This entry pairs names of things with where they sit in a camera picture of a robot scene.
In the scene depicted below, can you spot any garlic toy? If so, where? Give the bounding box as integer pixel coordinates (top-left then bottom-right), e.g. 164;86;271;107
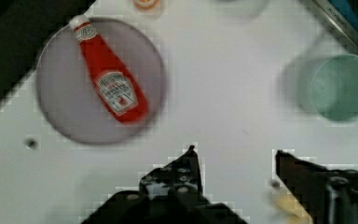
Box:
273;193;313;224

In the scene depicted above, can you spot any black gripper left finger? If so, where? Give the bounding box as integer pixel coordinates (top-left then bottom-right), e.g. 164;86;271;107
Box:
81;146;248;224

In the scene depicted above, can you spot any grey round plate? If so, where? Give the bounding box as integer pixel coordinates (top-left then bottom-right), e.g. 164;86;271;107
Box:
35;18;168;145

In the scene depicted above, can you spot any red ketchup bottle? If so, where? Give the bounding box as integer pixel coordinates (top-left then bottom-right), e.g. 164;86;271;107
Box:
69;15;148;124

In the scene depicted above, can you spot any silver toaster oven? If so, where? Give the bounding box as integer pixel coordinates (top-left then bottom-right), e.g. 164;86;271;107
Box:
299;0;358;54

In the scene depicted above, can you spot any orange slice toy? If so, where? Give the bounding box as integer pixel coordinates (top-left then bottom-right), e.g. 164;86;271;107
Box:
133;0;159;9

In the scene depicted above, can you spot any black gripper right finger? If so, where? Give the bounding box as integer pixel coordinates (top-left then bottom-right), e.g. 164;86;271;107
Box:
275;150;358;224

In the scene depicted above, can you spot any green mug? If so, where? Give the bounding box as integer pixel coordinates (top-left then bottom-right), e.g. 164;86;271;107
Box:
296;54;358;122

